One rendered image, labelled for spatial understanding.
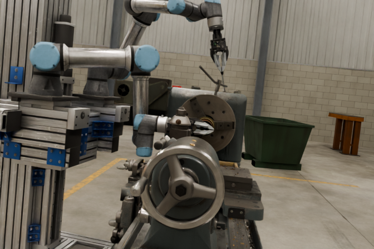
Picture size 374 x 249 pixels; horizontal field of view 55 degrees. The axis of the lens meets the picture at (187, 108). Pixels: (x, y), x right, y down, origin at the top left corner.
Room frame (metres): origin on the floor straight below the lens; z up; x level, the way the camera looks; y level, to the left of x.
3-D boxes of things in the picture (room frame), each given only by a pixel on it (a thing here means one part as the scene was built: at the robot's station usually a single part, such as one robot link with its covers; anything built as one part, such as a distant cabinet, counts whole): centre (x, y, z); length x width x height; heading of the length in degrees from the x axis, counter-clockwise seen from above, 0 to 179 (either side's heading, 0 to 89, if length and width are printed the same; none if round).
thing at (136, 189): (0.59, 0.06, 1.09); 0.07 x 0.02 x 0.02; 175
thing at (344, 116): (9.98, -4.35, 0.50); 1.61 x 0.44 x 1.00; 175
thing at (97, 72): (2.15, 0.54, 1.33); 0.13 x 0.12 x 0.14; 138
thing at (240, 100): (2.34, -0.12, 1.06); 0.59 x 0.48 x 0.39; 175
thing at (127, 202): (1.15, 0.16, 0.84); 0.04 x 0.04 x 0.10; 85
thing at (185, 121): (1.32, 0.02, 1.13); 0.08 x 0.08 x 0.03
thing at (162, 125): (1.66, 0.10, 1.08); 0.08 x 0.05 x 0.08; 175
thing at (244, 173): (1.32, -0.04, 0.95); 0.43 x 0.17 x 0.05; 85
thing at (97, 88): (2.14, 0.55, 1.21); 0.15 x 0.15 x 0.10
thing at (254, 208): (1.27, -0.05, 0.90); 0.47 x 0.30 x 0.06; 85
